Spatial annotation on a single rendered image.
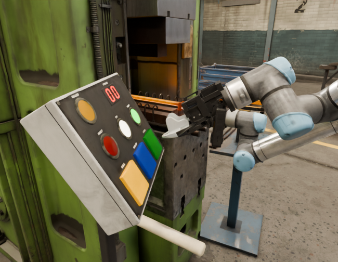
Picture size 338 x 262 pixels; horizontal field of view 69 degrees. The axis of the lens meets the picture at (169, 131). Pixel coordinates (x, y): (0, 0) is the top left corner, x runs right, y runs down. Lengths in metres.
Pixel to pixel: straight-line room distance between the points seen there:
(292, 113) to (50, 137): 0.48
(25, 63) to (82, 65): 0.38
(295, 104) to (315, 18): 8.11
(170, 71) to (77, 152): 1.03
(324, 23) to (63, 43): 8.11
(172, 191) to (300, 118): 0.72
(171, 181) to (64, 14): 0.76
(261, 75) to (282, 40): 8.30
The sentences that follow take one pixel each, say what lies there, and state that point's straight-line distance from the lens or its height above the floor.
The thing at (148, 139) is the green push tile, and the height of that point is 1.03.
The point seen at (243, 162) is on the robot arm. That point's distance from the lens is 0.91.
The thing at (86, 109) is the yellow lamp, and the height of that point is 1.17.
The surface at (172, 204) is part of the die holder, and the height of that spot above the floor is 0.56.
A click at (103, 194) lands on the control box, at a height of 1.02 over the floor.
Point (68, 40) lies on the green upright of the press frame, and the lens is 0.88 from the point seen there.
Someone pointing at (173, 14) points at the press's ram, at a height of 1.38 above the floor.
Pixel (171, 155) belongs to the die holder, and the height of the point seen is 0.82.
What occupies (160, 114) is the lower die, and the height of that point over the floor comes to 0.98.
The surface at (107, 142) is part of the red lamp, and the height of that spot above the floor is 1.10.
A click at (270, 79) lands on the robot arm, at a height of 1.21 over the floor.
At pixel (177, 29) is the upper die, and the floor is 1.32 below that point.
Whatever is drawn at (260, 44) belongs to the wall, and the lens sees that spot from 9.19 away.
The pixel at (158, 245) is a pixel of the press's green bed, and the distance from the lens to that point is 1.45.
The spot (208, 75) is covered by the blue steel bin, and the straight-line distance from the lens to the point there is 5.13.
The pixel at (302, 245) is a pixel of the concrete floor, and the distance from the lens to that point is 2.00.
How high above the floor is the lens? 1.30
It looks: 21 degrees down
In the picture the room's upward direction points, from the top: straight up
